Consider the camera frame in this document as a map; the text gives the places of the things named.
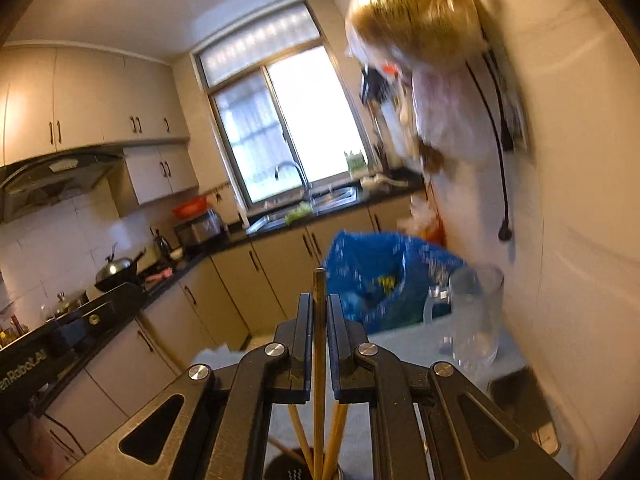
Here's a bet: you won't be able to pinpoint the brown wooden chopstick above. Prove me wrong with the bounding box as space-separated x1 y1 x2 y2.
310 267 328 480

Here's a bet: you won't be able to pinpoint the clear glass mug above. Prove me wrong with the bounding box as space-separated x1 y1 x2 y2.
424 265 506 371

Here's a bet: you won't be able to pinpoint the black kitchen countertop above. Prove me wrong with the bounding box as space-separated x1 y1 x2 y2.
0 182 426 411

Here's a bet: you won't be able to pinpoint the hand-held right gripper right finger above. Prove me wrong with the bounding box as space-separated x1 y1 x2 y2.
327 292 576 480

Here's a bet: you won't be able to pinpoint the white ladle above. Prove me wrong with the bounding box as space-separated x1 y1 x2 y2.
361 172 408 188

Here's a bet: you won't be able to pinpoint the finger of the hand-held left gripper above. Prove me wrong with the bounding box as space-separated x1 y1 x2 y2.
50 321 86 356
75 284 148 341

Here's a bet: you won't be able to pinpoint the blue plastic bag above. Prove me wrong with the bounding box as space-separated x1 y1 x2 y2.
322 230 468 336

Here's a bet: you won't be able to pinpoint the black power plug cable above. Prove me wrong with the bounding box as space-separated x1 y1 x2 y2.
462 57 516 243

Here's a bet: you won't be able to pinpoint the steel pot with lid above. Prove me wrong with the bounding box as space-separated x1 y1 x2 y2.
52 290 90 320

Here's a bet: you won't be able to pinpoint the beige upper kitchen cabinets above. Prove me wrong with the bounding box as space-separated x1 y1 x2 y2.
0 45 201 206

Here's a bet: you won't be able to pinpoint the hanging brown bag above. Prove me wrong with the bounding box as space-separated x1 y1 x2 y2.
417 137 446 173

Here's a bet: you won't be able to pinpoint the steel rice cooker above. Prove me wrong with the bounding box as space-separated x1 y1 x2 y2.
174 210 223 246

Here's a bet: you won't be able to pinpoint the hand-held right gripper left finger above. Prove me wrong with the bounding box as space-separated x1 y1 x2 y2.
75 292 315 480

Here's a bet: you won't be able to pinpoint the orange plastic bag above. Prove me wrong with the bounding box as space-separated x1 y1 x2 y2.
397 195 447 248

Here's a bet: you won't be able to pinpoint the steel kitchen sink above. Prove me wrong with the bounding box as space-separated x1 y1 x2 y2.
247 187 358 233

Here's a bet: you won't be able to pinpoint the black wok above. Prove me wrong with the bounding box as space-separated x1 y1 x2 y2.
94 245 148 293

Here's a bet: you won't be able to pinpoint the hanging white plastic bag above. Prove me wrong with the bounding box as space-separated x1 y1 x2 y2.
410 60 501 161

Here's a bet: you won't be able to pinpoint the red plastic basin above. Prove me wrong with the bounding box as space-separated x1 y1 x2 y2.
172 196 210 220

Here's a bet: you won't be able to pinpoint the kitchen window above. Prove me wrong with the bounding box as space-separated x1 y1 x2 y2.
195 0 376 211

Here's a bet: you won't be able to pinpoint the bundle of yellow bamboo chopsticks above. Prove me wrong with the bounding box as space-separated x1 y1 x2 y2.
287 402 351 480

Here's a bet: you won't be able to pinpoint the grey range hood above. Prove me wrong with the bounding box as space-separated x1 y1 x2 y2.
0 150 126 223

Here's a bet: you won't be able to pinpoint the dark grey utensil holder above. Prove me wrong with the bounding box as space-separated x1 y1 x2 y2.
262 437 351 480

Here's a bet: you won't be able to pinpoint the curved steel faucet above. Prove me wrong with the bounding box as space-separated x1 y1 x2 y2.
275 161 315 203

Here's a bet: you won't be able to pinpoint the blue-grey table cloth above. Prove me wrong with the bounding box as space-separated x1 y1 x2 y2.
192 322 568 480

